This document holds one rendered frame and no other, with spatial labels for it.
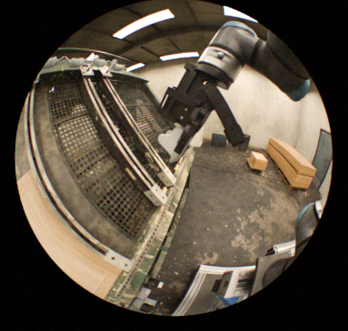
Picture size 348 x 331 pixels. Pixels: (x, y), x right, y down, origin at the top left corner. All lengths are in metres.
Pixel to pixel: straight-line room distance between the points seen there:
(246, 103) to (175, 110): 5.14
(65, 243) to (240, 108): 5.49
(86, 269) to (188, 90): 0.66
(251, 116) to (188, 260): 5.32
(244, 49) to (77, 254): 0.71
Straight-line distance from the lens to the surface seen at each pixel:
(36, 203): 0.52
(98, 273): 0.57
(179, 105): 0.18
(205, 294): 1.30
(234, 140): 0.18
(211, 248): 1.53
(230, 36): 0.22
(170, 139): 0.21
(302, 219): 0.47
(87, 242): 0.45
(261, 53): 0.21
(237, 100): 5.19
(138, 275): 0.61
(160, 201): 0.63
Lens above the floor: 1.43
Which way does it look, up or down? 27 degrees down
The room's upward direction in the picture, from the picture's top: straight up
